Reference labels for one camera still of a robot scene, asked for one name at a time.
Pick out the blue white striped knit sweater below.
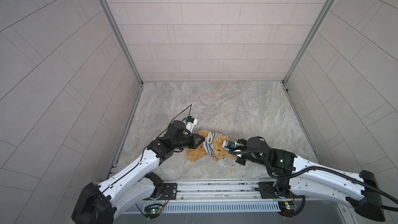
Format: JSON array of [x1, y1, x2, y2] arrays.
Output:
[[202, 132, 219, 157]]

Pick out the tan plush teddy bear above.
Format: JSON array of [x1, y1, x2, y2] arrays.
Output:
[[188, 130, 236, 162]]

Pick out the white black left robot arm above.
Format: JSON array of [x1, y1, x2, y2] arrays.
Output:
[[71, 116, 205, 224]]

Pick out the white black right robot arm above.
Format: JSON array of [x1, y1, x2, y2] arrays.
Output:
[[223, 136, 385, 222]]

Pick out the right green circuit board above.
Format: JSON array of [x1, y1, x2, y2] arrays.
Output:
[[278, 201, 296, 217]]

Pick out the green circuit board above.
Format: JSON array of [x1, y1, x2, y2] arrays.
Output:
[[144, 203, 164, 219], [278, 201, 296, 217]]

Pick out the white ventilation grille strip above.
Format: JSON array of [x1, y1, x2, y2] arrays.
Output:
[[162, 201, 281, 214]]

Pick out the left green circuit board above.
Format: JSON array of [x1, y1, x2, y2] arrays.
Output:
[[144, 203, 164, 219]]

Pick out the black corrugated cable conduit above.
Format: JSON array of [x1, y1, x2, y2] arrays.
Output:
[[228, 136, 398, 213]]

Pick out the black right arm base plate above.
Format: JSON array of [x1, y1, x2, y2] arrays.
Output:
[[255, 181, 299, 199]]

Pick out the thin black left camera cable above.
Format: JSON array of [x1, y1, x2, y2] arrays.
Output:
[[136, 104, 193, 162]]

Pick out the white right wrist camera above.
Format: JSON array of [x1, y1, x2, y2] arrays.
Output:
[[222, 141, 247, 155]]

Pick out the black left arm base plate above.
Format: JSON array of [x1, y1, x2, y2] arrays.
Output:
[[145, 183, 178, 201]]

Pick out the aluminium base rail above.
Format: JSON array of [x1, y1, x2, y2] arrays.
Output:
[[124, 178, 327, 204]]

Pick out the aluminium left corner post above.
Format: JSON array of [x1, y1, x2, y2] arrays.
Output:
[[98, 0, 144, 87]]

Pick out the aluminium corner post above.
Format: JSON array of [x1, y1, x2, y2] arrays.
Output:
[[283, 0, 336, 87], [98, 0, 144, 87]]

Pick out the aluminium right corner post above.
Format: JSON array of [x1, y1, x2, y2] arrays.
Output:
[[283, 0, 336, 87]]

